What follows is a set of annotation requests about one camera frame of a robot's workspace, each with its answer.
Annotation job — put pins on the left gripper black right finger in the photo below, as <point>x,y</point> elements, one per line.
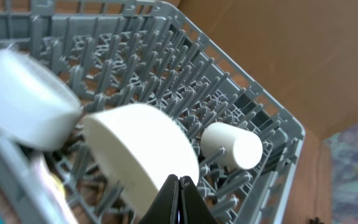
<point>192,207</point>

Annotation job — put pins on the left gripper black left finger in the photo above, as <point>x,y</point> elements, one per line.
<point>164,208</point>

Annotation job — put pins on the white bowl with peanuts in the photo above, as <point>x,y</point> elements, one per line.
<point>139,146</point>

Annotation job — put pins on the white paper cup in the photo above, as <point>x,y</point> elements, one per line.
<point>243,149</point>

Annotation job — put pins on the yellow plastic fork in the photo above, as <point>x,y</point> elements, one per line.
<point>59,185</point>

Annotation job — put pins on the grey bowl with rice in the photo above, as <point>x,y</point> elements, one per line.
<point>37,109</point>

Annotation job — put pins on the grey plastic dishwasher rack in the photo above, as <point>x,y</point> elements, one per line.
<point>112,53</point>

